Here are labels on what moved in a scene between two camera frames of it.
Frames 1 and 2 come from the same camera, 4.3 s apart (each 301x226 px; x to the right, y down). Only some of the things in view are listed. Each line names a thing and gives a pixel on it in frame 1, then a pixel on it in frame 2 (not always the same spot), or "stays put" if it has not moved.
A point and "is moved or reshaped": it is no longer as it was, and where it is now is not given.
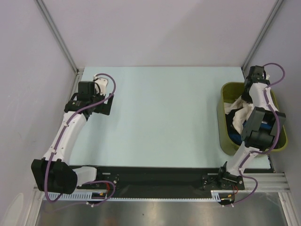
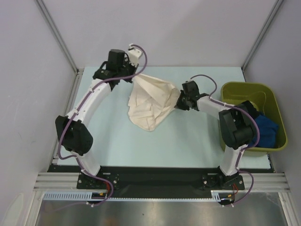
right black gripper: (245, 92) to (179, 105)
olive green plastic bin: (229, 144) stays put
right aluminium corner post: (273, 12) stays put
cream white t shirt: (243, 110) is moved or reshaped
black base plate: (171, 179) stays put
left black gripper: (104, 108) to (126, 61)
